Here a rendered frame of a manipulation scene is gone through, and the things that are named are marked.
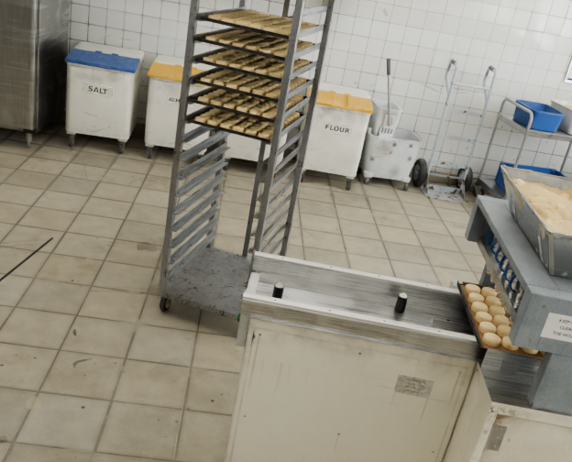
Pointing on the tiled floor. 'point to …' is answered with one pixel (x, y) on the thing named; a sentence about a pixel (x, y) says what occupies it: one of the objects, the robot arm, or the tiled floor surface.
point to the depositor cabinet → (516, 423)
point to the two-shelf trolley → (522, 147)
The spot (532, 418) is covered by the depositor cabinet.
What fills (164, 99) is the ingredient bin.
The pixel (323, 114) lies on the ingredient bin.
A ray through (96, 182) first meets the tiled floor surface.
